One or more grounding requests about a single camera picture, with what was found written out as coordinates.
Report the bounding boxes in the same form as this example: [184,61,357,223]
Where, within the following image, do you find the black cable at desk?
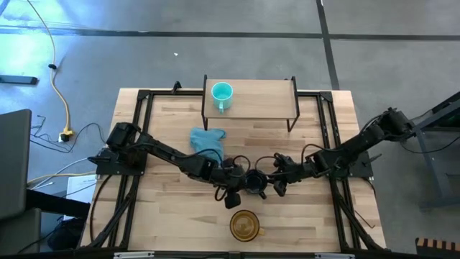
[400,135,460,155]

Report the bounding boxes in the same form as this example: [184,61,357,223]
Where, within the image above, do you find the yellow power plug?
[59,127,75,143]

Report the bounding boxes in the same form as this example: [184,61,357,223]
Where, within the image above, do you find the silver table bracket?
[315,253,355,259]
[114,251,156,259]

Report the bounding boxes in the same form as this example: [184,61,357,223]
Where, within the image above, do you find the black flat stand foot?
[0,74,39,86]

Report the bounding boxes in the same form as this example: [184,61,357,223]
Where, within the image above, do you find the grey floor cable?
[27,157,98,191]

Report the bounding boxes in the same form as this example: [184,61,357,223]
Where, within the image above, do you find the dark grey chair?
[0,109,42,257]

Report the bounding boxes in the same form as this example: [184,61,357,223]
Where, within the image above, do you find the white paper sheet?
[66,174,98,203]

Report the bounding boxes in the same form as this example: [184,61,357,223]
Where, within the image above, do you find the teal mug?
[211,81,234,115]

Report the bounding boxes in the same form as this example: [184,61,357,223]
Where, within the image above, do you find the large yellow-brown jar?
[229,209,266,242]

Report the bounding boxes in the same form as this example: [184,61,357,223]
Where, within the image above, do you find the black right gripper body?
[272,153,311,198]

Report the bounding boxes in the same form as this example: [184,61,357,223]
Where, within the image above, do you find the grey metal desk frame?
[413,91,460,210]

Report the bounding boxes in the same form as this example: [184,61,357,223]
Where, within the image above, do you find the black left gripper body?
[211,159,249,210]

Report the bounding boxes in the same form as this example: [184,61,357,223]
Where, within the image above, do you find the yellow extension cord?
[27,0,75,136]

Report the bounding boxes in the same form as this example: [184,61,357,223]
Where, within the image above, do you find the black floor cables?
[30,114,108,155]

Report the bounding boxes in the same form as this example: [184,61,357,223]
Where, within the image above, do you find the wooden shelf with black frame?
[201,74,301,133]

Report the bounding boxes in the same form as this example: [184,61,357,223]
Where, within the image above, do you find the teal cloth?
[189,126,227,163]

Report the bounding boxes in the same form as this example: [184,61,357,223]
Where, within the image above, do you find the orange black striped block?
[415,237,460,257]

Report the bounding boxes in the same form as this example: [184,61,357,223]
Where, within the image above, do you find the black aluminium rig frame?
[77,88,387,253]

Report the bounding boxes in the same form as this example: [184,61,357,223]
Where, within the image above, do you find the small dark blue mug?
[244,168,269,196]

